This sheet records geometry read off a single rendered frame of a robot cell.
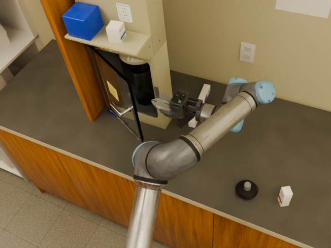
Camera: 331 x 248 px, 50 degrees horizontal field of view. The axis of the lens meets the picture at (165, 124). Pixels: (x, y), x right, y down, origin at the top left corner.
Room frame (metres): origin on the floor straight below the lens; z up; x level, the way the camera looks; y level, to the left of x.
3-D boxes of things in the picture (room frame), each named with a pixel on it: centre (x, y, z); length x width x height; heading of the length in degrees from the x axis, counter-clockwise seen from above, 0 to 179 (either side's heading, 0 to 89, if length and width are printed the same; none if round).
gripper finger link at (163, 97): (0.96, -0.01, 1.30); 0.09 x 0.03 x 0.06; 59
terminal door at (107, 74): (1.11, 0.19, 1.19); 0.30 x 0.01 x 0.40; 31
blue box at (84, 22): (1.17, 0.25, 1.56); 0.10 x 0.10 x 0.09; 58
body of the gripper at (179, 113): (0.89, -0.09, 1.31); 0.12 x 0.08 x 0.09; 59
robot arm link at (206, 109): (0.85, -0.16, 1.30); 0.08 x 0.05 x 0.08; 149
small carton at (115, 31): (1.10, 0.13, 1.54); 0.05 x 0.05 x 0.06; 66
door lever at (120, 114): (1.04, 0.18, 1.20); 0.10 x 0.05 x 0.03; 31
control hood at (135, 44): (1.12, 0.17, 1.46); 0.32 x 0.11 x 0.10; 58
